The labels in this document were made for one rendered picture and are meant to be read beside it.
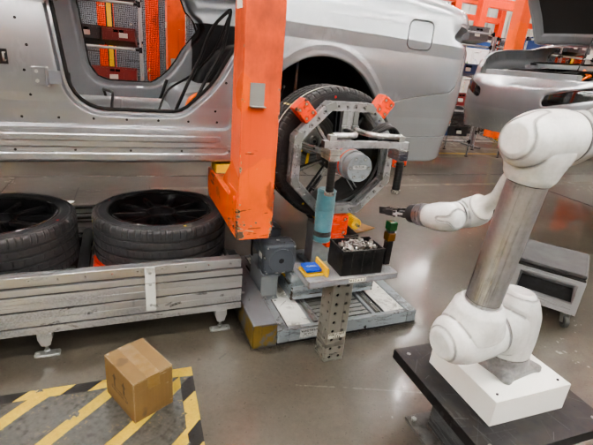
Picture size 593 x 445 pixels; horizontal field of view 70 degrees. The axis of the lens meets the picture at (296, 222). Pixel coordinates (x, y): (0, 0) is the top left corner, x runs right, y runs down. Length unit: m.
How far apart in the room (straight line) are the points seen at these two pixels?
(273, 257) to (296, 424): 0.80
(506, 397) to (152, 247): 1.51
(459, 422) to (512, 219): 0.65
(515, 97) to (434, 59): 1.82
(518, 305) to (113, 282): 1.55
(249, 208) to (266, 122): 0.37
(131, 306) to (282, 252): 0.75
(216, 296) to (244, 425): 0.63
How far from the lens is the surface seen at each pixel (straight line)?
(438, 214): 1.61
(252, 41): 1.74
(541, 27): 5.81
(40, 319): 2.10
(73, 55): 3.95
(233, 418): 1.80
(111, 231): 2.13
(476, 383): 1.54
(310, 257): 2.39
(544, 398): 1.65
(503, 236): 1.24
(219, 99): 2.28
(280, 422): 1.79
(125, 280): 2.00
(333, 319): 1.94
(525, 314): 1.50
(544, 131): 1.12
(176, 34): 4.45
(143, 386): 1.72
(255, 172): 1.81
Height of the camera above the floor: 1.29
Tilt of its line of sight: 21 degrees down
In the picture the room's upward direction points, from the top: 5 degrees clockwise
